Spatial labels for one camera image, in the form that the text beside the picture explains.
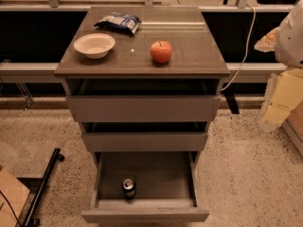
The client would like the black metal bar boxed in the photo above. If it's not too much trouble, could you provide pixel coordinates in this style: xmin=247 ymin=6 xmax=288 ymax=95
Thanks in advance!
xmin=22 ymin=148 xmax=64 ymax=227

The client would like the cardboard box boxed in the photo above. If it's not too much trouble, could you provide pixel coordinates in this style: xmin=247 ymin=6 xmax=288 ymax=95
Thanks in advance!
xmin=0 ymin=166 xmax=29 ymax=227
xmin=282 ymin=101 xmax=303 ymax=157

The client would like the white cable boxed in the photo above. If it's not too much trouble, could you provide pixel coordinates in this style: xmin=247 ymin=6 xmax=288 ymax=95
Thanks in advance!
xmin=221 ymin=4 xmax=258 ymax=92

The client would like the grey middle drawer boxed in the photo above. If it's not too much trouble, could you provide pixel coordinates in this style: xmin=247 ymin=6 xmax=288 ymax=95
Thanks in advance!
xmin=82 ymin=122 xmax=208 ymax=152

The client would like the blue chip bag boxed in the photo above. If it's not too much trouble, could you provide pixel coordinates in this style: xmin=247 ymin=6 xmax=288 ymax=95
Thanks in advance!
xmin=95 ymin=12 xmax=141 ymax=34

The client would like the blue pepsi can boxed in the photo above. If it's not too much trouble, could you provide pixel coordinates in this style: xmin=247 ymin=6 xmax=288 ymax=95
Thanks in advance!
xmin=122 ymin=179 xmax=136 ymax=200

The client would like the grey top drawer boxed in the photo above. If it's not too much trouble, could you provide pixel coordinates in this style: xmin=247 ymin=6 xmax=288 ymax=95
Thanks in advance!
xmin=67 ymin=79 xmax=221 ymax=123

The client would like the cardboard box left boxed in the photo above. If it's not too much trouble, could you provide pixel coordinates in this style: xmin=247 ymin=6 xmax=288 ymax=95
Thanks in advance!
xmin=0 ymin=166 xmax=29 ymax=227

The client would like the red apple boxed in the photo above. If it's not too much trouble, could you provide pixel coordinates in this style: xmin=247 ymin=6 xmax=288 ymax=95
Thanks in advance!
xmin=150 ymin=41 xmax=172 ymax=63

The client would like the grey drawer cabinet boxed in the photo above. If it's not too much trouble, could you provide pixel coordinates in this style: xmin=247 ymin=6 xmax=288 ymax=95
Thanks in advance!
xmin=53 ymin=5 xmax=231 ymax=168

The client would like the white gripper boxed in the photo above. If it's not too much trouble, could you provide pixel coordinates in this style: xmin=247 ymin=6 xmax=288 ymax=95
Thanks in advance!
xmin=254 ymin=0 xmax=303 ymax=131

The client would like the metal railing frame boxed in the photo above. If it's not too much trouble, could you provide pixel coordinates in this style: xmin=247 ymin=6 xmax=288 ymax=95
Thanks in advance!
xmin=0 ymin=0 xmax=300 ymax=83

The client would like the grey bottom drawer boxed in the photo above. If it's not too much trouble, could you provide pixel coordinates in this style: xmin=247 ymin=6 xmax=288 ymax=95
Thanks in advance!
xmin=81 ymin=151 xmax=209 ymax=223

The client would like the black thin cable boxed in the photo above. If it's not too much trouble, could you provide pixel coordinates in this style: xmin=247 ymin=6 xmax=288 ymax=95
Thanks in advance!
xmin=0 ymin=190 xmax=23 ymax=227

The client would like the white bowl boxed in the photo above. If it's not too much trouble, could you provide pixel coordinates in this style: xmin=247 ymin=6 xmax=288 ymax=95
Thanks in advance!
xmin=74 ymin=33 xmax=116 ymax=59

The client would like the cardboard box right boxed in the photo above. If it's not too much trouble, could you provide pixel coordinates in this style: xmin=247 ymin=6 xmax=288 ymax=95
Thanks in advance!
xmin=282 ymin=101 xmax=303 ymax=157

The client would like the grey drawer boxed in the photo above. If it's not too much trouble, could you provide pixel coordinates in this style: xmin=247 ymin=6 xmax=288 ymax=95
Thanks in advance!
xmin=81 ymin=151 xmax=209 ymax=223
xmin=82 ymin=122 xmax=208 ymax=152
xmin=67 ymin=79 xmax=221 ymax=123

